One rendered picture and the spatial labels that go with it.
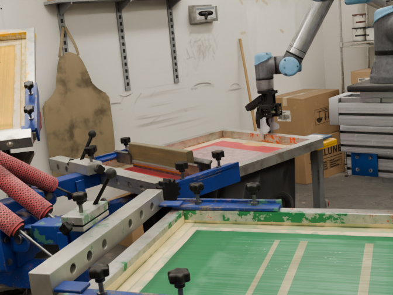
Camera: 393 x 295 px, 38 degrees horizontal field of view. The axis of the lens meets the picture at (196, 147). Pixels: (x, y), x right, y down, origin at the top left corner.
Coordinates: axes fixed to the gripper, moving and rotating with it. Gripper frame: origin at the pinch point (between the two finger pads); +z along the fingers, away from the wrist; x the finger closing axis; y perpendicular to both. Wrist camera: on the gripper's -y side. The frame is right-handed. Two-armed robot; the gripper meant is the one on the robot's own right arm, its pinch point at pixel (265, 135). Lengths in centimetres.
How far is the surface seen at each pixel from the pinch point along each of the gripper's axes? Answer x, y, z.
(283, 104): 215, -177, 31
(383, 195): 223, -84, 105
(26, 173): -112, 8, -13
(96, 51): 42, -200, -38
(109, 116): 41, -194, 10
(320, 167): 18.5, 13.9, 17.2
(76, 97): 18, -195, -8
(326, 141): 18.0, 18.2, 5.3
